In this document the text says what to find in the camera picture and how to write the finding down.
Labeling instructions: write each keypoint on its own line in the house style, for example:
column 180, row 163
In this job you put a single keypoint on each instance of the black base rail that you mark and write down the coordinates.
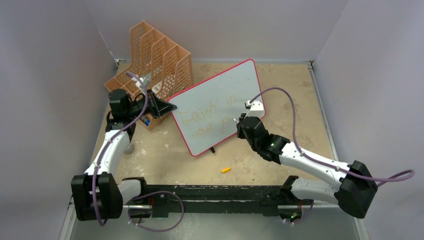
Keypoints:
column 267, row 200

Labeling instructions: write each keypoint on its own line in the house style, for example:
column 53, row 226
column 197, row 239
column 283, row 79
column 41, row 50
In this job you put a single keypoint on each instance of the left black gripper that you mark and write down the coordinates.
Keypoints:
column 157, row 107

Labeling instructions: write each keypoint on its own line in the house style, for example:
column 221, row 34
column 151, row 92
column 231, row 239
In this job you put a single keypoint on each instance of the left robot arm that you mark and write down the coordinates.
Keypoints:
column 96, row 195

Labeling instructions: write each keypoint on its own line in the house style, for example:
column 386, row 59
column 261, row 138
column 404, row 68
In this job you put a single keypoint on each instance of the orange plastic file organizer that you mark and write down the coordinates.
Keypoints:
column 154, row 55

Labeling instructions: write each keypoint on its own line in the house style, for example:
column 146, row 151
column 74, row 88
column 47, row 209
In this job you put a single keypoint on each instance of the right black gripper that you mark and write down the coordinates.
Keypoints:
column 240, row 134

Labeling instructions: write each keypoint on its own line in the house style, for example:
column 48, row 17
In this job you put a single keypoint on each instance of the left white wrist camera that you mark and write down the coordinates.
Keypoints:
column 144, row 79

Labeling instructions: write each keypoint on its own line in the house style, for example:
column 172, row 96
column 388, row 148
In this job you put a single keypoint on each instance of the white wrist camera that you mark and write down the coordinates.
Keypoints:
column 255, row 108
column 144, row 79

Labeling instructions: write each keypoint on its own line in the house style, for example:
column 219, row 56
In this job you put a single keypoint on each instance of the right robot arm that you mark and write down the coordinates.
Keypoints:
column 347, row 185

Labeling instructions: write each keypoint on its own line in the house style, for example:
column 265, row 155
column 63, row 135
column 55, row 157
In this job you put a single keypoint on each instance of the clear plastic jar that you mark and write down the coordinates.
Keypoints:
column 145, row 120

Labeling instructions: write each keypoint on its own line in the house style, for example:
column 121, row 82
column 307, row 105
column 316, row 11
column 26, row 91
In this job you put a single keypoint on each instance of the pink framed whiteboard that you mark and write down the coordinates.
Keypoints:
column 206, row 112

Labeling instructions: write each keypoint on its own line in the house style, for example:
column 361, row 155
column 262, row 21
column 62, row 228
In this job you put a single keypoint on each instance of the yellow marker cap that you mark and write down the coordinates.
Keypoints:
column 225, row 170

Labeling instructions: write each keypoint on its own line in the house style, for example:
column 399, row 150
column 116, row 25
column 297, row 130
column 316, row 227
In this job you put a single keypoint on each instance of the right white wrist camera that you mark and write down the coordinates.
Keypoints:
column 255, row 108

